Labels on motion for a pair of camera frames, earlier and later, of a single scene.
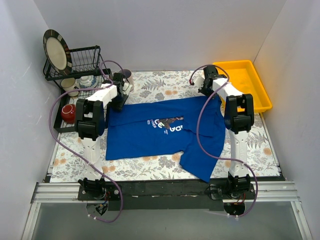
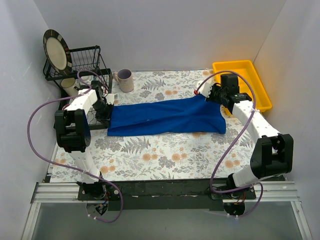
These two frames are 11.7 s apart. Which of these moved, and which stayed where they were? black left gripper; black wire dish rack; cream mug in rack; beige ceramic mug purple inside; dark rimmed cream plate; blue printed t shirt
Moved: blue printed t shirt; black left gripper
Stayed: beige ceramic mug purple inside; cream mug in rack; dark rimmed cream plate; black wire dish rack
